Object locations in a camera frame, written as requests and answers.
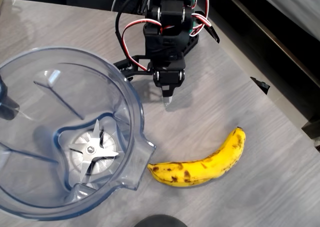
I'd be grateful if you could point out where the yellow spotted banana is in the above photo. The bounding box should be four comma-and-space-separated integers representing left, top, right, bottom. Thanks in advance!
146, 126, 247, 188

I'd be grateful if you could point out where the steel blender blade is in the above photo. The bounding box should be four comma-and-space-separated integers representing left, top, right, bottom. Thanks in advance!
67, 118, 120, 183

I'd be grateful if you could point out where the clear plastic blender jar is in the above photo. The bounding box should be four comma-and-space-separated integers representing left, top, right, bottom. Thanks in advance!
0, 46, 157, 222

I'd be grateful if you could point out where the green circuit board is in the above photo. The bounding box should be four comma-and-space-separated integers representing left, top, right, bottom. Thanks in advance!
188, 18, 199, 37

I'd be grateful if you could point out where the black table clamp lever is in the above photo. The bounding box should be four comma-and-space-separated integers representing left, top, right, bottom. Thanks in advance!
204, 24, 221, 44

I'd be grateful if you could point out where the black round object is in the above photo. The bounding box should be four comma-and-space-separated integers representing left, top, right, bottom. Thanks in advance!
134, 214, 189, 227

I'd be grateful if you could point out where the white fabric sheet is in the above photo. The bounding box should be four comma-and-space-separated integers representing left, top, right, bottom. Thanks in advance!
249, 0, 320, 42

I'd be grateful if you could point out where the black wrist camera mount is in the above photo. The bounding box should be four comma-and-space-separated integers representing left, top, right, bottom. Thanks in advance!
113, 54, 154, 82

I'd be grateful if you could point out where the red white gripper servo cable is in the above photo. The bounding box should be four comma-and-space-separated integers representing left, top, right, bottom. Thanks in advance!
121, 18, 164, 72

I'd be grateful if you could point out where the red white arm servo cable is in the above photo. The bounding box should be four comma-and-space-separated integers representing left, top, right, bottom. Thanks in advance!
188, 0, 214, 37

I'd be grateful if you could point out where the black camera cable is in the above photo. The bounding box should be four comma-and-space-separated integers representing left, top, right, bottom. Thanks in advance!
114, 0, 156, 72

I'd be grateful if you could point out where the black table edge bracket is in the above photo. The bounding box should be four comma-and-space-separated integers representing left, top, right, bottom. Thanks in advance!
250, 76, 271, 95

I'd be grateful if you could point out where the dark wooden furniture rail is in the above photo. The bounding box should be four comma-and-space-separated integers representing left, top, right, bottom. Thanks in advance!
216, 0, 320, 89

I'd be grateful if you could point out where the dark wooden furniture post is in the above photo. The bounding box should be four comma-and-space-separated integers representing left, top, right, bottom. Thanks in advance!
301, 118, 320, 140

